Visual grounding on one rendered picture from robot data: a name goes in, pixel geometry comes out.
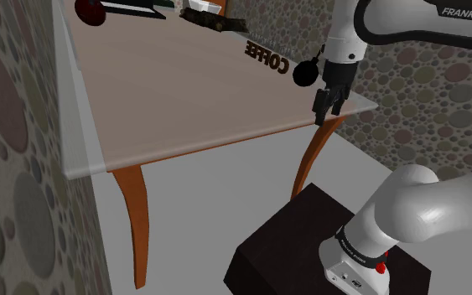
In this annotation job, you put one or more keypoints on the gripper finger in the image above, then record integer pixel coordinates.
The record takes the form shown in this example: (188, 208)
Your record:
(321, 107)
(340, 102)

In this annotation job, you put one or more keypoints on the white box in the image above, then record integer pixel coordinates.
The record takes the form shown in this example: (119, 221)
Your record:
(203, 5)

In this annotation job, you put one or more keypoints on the black flat tablet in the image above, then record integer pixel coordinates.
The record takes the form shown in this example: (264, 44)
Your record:
(133, 9)

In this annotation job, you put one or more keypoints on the wooden table with orange legs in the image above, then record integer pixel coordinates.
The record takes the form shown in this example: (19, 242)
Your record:
(178, 94)

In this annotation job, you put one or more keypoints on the black round object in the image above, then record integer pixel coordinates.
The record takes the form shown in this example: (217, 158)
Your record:
(305, 73)

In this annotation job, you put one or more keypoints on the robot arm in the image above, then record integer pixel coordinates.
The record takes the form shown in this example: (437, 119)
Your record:
(415, 208)

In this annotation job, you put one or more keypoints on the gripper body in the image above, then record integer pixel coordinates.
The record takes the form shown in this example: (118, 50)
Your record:
(338, 74)

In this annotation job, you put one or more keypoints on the brown letter sign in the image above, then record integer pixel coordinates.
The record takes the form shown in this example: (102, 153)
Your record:
(269, 57)

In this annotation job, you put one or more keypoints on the dark red round object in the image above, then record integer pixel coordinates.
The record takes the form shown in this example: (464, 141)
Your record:
(90, 12)

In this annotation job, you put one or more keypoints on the dark robot stand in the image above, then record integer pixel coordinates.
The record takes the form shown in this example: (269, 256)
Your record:
(284, 249)

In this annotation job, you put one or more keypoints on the dark brown rough log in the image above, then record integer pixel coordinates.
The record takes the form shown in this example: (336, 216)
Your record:
(213, 21)

